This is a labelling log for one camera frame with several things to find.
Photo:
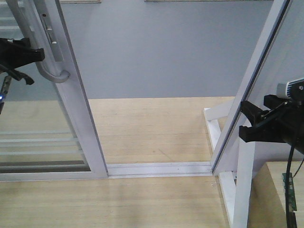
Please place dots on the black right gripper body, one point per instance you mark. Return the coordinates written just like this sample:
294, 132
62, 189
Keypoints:
286, 118

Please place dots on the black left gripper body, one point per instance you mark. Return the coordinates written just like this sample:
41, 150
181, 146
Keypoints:
18, 53

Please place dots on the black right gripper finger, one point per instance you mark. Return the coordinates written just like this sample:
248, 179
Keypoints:
250, 134
252, 112

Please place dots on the grey metal door handle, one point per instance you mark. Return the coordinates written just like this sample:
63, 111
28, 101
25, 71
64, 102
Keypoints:
43, 23

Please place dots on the white framed sliding glass door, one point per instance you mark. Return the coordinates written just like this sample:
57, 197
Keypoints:
47, 131

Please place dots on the white bottom door track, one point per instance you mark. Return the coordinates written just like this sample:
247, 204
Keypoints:
162, 169

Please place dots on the light wooden box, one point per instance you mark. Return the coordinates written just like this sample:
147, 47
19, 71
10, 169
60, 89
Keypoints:
267, 200

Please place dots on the green circuit board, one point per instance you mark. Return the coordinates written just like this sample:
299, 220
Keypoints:
291, 194

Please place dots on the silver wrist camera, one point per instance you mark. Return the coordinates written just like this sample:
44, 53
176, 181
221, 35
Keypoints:
291, 90

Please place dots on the white support bracket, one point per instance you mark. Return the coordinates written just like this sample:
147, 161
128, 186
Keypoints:
235, 185

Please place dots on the white door frame post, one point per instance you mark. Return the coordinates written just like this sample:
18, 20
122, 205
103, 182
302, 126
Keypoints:
249, 83

